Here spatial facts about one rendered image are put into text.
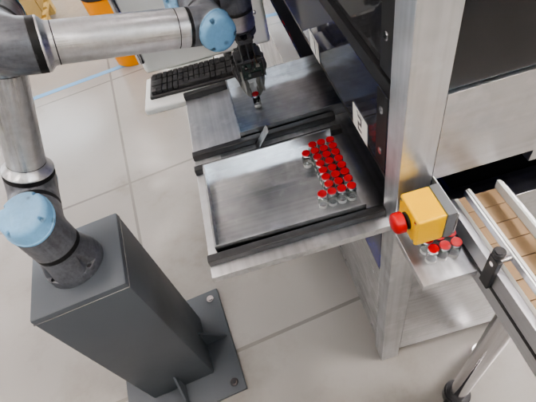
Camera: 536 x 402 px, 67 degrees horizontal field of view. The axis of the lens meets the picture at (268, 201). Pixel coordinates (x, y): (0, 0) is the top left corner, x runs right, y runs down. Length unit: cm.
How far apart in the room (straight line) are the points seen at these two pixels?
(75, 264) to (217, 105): 60
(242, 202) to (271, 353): 89
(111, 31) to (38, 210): 44
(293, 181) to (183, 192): 138
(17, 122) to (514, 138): 98
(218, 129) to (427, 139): 65
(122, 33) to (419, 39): 51
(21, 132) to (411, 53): 81
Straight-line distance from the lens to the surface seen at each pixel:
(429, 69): 63
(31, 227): 103
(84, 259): 114
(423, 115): 68
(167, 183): 242
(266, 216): 94
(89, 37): 83
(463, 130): 75
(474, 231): 86
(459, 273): 87
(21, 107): 102
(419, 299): 128
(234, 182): 103
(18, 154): 108
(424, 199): 76
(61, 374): 209
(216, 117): 124
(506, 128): 81
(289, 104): 121
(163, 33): 84
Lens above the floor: 163
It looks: 50 degrees down
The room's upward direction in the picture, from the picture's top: 17 degrees counter-clockwise
